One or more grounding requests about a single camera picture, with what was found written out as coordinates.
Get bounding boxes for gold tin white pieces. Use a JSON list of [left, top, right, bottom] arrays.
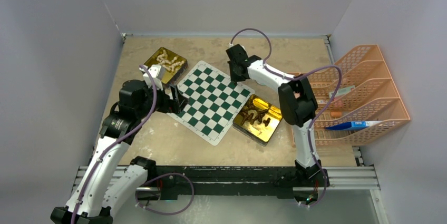
[[143, 47, 188, 87]]

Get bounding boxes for green white chess mat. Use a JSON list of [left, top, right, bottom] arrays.
[[168, 61, 255, 146]]

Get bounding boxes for blue box in organizer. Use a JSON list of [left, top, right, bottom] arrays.
[[325, 121, 382, 131]]

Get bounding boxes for white chess pieces pile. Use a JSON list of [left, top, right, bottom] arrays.
[[156, 48, 186, 73]]

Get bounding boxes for black metal base frame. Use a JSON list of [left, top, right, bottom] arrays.
[[143, 165, 330, 204]]

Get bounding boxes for brown chess pieces pile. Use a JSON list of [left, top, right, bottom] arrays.
[[240, 100, 271, 127]]

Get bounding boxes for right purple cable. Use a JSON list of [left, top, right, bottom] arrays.
[[229, 27, 344, 209]]

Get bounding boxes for gold tin brown pieces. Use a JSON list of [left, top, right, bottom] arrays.
[[232, 94, 283, 146]]

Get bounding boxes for white label card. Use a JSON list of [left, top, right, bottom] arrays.
[[334, 85, 355, 100]]

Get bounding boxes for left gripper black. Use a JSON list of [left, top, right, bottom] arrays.
[[136, 80, 188, 119]]

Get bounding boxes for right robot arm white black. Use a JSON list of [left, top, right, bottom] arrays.
[[226, 44, 327, 186]]

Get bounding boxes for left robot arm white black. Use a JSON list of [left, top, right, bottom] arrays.
[[51, 80, 188, 223]]

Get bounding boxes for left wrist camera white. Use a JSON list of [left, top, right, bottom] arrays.
[[139, 64, 166, 90]]

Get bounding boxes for peach plastic file organizer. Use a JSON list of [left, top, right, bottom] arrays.
[[314, 45, 410, 146]]

